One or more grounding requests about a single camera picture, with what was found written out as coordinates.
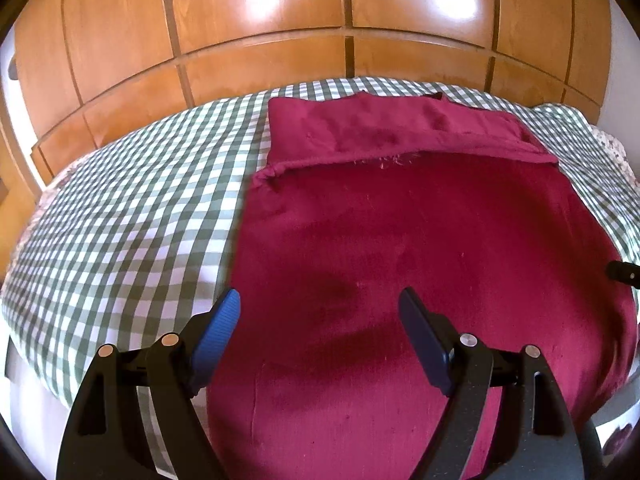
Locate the white bed frame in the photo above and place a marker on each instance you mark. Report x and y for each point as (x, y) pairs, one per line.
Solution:
(30, 400)

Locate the green white checked bed cover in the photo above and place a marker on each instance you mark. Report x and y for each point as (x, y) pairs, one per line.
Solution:
(125, 210)

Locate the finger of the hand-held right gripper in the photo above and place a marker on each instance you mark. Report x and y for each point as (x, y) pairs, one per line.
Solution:
(625, 274)

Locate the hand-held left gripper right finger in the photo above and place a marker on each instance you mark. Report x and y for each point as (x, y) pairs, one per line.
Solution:
(422, 340)

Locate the wooden panelled wardrobe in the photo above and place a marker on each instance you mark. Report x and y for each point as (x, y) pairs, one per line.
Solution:
(250, 10)

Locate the floral bed sheet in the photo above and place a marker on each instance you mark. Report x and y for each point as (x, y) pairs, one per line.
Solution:
(617, 150)

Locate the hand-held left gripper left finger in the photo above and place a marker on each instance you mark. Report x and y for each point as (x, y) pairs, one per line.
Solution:
(217, 335)

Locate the dark red knitted sweater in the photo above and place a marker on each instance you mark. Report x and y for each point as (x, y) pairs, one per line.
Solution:
(400, 235)

